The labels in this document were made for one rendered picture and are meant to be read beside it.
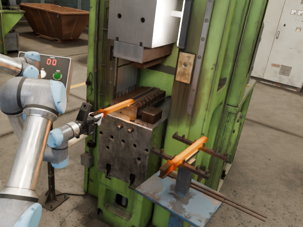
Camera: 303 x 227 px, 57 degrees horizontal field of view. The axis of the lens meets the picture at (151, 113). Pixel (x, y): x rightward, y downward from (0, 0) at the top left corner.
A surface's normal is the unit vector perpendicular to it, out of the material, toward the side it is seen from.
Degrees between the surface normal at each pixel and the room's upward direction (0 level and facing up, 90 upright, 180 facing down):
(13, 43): 90
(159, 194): 0
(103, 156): 90
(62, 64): 60
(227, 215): 0
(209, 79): 90
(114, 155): 90
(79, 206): 0
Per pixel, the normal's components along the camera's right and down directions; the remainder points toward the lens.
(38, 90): 0.03, -0.34
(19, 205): 0.56, -0.28
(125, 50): -0.46, 0.31
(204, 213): 0.11, -0.91
